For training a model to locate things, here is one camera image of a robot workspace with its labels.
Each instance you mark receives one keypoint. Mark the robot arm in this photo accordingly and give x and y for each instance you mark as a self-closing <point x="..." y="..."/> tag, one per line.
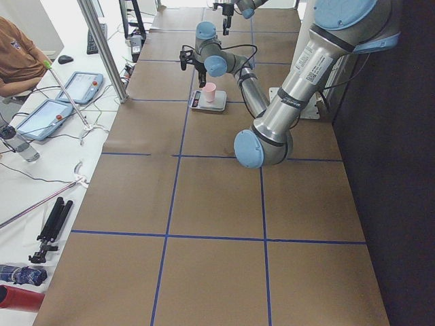
<point x="246" y="8"/>
<point x="339" y="28"/>

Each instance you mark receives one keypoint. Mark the red bottle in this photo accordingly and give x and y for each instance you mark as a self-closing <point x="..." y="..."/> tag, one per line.
<point x="14" y="298"/>

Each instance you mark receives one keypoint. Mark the clear water bottle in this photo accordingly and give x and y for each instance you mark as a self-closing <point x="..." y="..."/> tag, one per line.
<point x="18" y="143"/>

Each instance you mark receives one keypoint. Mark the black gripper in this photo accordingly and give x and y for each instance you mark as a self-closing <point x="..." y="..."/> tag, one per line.
<point x="225" y="14"/>
<point x="200" y="70"/>

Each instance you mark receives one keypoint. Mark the person in brown shirt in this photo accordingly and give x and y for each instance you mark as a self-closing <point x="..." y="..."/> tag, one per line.
<point x="22" y="62"/>

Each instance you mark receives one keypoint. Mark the teach pendant near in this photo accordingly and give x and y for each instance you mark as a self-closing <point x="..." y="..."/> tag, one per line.
<point x="41" y="123"/>

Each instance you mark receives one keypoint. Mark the pink cup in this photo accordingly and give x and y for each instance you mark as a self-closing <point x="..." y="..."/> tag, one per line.
<point x="208" y="91"/>

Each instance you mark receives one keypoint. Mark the blue folded umbrella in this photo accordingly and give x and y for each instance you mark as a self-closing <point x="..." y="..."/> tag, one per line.
<point x="23" y="275"/>

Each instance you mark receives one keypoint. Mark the black computer mouse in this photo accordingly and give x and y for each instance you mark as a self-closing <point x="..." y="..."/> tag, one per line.
<point x="63" y="59"/>

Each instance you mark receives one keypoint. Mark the teach pendant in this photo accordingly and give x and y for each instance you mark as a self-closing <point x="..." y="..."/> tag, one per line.
<point x="41" y="123"/>
<point x="83" y="86"/>

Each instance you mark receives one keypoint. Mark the teach pendant far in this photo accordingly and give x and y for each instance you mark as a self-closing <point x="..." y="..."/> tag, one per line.
<point x="83" y="86"/>

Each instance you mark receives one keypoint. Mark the black folded tripod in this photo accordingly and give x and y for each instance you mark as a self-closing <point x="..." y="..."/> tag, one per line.
<point x="51" y="230"/>

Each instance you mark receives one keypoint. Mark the silver rod green tip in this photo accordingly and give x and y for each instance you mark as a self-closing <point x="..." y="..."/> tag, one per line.
<point x="48" y="66"/>

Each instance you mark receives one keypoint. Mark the black keyboard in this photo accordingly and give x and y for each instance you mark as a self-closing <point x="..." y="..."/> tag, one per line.
<point x="91" y="44"/>

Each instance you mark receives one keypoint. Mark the aluminium frame post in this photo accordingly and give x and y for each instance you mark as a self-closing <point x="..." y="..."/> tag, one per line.
<point x="92" y="21"/>

